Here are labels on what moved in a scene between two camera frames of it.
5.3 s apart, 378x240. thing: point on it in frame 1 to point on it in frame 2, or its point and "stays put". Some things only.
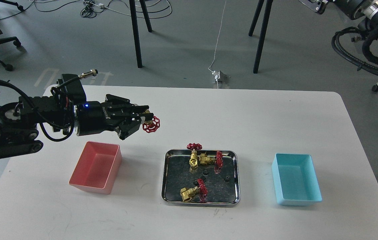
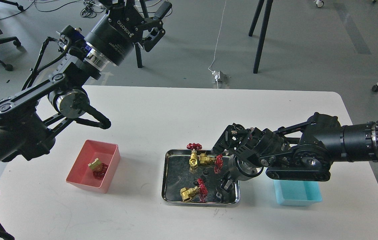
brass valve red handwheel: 152,125 to 99,169
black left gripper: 94,117 to 112,39
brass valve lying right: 204,159 stays put
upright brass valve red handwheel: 193,161 stays put
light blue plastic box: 295,179 stays put
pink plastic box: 97,167 stays put
